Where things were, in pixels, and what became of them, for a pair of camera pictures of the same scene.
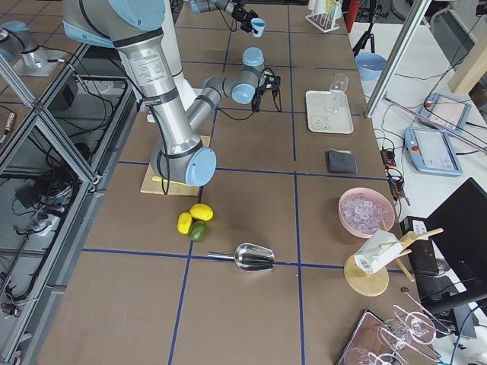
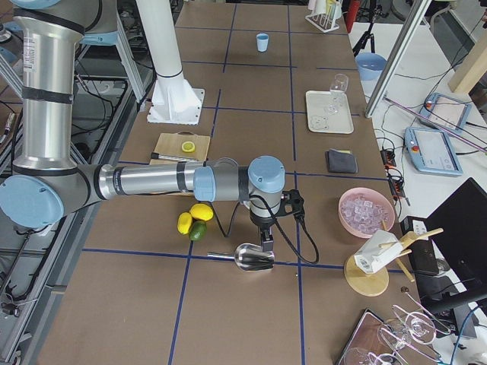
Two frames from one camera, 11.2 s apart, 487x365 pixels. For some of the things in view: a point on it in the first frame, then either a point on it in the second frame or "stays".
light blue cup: [259, 24] -> [262, 40]
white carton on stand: [378, 249] stays
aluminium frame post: [409, 30] stays
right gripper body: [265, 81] -> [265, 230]
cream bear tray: [329, 111] stays
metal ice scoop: [249, 257] stays
